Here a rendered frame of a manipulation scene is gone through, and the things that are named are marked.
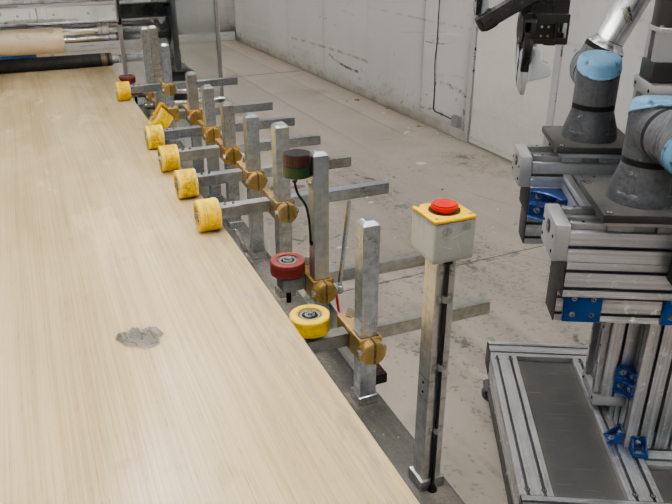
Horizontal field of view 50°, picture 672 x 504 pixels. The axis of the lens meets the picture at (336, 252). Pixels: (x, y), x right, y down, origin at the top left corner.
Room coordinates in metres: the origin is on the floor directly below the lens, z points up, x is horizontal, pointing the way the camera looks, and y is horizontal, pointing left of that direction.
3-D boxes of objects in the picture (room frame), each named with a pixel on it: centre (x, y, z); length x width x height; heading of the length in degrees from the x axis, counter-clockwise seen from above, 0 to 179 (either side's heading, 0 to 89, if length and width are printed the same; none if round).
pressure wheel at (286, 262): (1.47, 0.11, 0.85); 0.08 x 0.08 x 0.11
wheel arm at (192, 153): (2.21, 0.29, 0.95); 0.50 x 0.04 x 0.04; 113
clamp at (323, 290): (1.47, 0.05, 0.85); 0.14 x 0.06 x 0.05; 23
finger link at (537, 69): (1.35, -0.37, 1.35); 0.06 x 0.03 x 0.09; 86
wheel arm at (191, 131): (2.44, 0.38, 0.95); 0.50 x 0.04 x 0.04; 113
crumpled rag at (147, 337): (1.14, 0.36, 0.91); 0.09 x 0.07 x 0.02; 80
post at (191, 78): (2.61, 0.52, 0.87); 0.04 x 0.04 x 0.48; 23
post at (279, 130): (1.68, 0.13, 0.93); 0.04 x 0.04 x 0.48; 23
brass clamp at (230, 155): (2.17, 0.34, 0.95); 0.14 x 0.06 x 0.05; 23
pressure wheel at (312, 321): (1.22, 0.05, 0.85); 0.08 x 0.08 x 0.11
